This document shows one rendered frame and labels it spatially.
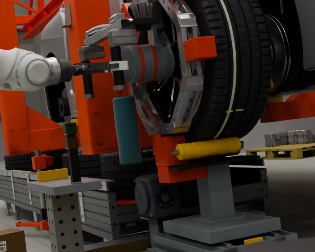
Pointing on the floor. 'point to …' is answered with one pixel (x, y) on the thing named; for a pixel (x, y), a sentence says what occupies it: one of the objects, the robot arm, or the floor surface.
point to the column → (65, 223)
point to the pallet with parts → (290, 146)
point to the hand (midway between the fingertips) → (116, 66)
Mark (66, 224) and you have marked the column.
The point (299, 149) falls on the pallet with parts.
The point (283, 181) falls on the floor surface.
